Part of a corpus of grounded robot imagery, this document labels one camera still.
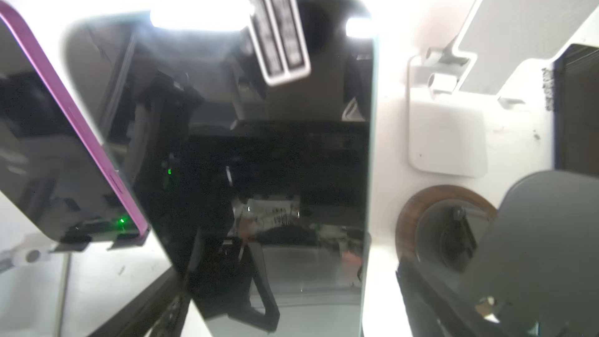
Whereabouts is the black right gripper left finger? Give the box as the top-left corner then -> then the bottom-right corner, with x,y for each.
91,268 -> 190,336

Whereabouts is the black phone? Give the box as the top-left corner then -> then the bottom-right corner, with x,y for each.
64,0 -> 374,336
1,2 -> 150,251
554,44 -> 598,177

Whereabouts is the round wooden phone stand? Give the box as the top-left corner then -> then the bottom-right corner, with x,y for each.
395,170 -> 599,337

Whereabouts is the white right phone stand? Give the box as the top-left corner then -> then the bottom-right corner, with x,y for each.
406,0 -> 599,179

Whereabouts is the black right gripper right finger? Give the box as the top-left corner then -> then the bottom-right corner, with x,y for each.
396,257 -> 505,336

